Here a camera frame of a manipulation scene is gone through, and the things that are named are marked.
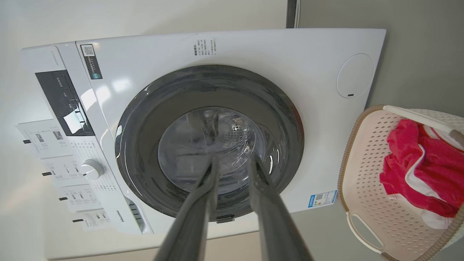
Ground white instruction sheet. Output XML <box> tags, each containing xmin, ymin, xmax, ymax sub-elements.
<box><xmin>16</xmin><ymin>120</ymin><xmax>70</xmax><ymax>159</ymax></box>
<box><xmin>59</xmin><ymin>185</ymin><xmax>103</xmax><ymax>213</ymax></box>
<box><xmin>41</xmin><ymin>156</ymin><xmax>84</xmax><ymax>188</ymax></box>
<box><xmin>72</xmin><ymin>210</ymin><xmax>111</xmax><ymax>231</ymax></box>

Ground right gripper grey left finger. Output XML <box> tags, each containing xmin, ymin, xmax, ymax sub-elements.
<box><xmin>154</xmin><ymin>156</ymin><xmax>220</xmax><ymax>261</ymax></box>

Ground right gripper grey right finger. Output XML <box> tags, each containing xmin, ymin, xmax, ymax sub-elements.
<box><xmin>248</xmin><ymin>156</ymin><xmax>314</xmax><ymax>261</ymax></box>

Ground round dark glass washer door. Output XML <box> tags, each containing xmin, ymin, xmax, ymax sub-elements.
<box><xmin>115</xmin><ymin>65</ymin><xmax>304</xmax><ymax>222</ymax></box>

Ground blue energy label sticker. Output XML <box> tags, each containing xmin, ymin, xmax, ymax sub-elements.
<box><xmin>308</xmin><ymin>190</ymin><xmax>337</xmax><ymax>208</ymax></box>

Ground black QR code sticker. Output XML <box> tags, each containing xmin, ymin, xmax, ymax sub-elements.
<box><xmin>80</xmin><ymin>44</ymin><xmax>103</xmax><ymax>80</ymax></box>

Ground white front-load washing machine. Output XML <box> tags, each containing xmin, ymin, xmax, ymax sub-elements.
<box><xmin>21</xmin><ymin>28</ymin><xmax>386</xmax><ymax>260</ymax></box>

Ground beige perforated laundry basket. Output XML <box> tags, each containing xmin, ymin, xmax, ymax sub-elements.
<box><xmin>338</xmin><ymin>104</ymin><xmax>464</xmax><ymax>261</ymax></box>

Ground red and white garment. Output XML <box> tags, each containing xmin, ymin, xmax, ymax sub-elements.
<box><xmin>379</xmin><ymin>119</ymin><xmax>464</xmax><ymax>229</ymax></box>

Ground round white filter cover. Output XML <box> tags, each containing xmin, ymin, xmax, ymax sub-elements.
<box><xmin>337</xmin><ymin>54</ymin><xmax>374</xmax><ymax>98</ymax></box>

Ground small printed text label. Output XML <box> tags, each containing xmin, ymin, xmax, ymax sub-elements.
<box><xmin>194</xmin><ymin>36</ymin><xmax>218</xmax><ymax>57</ymax></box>

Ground black washer display panel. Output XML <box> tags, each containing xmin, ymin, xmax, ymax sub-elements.
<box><xmin>35</xmin><ymin>70</ymin><xmax>95</xmax><ymax>137</ymax></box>

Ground white round control knob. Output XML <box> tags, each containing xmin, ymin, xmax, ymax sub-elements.
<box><xmin>80</xmin><ymin>159</ymin><xmax>105</xmax><ymax>181</ymax></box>

